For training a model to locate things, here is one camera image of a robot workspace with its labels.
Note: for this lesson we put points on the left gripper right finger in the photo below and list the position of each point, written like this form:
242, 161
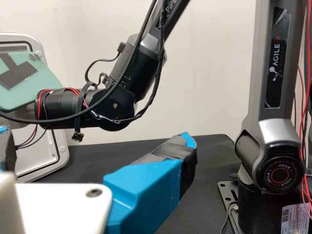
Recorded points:
146, 185

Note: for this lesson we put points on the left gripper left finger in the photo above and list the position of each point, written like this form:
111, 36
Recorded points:
7, 151

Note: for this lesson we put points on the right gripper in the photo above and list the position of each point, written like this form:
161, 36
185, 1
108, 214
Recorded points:
24, 111

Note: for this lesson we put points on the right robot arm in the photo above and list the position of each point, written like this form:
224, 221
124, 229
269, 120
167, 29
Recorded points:
268, 146

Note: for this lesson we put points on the right wrist camera phone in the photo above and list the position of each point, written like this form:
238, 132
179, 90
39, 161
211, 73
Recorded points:
22, 83

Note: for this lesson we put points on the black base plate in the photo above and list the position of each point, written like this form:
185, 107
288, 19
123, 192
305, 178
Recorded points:
226, 192

